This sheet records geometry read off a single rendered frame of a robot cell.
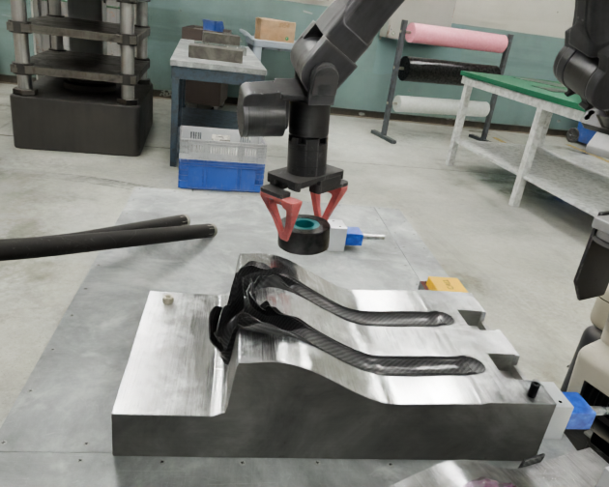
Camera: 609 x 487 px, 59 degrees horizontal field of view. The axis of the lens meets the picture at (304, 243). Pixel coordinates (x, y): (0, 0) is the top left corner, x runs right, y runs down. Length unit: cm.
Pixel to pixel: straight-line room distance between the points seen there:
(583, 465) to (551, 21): 779
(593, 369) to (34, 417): 85
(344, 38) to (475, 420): 48
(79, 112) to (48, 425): 393
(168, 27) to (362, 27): 634
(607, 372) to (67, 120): 411
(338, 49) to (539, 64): 766
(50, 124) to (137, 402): 406
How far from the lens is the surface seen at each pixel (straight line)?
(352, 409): 62
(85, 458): 67
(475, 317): 86
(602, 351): 106
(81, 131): 456
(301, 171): 76
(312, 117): 74
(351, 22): 70
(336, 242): 115
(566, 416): 79
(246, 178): 386
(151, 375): 67
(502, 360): 77
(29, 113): 462
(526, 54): 819
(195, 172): 383
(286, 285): 70
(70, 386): 76
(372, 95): 740
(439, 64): 640
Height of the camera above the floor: 127
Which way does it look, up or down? 24 degrees down
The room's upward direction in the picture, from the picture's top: 8 degrees clockwise
